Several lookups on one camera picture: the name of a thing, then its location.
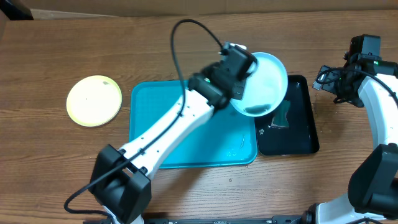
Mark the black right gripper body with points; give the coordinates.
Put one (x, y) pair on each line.
(325, 78)

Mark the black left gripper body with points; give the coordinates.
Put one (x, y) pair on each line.
(239, 88)

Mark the light blue plate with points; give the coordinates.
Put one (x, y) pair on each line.
(265, 88)

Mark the green sponge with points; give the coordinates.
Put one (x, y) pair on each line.
(279, 119)

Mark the yellow-green plate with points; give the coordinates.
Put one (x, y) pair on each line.
(94, 101)

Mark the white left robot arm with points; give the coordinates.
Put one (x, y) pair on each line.
(121, 178)

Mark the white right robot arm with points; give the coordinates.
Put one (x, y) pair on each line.
(372, 190)

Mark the blue plastic tray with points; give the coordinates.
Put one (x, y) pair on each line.
(227, 139)

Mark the black plastic tray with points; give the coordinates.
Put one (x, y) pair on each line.
(301, 135)

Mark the brown cardboard backdrop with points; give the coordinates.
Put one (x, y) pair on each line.
(202, 7)

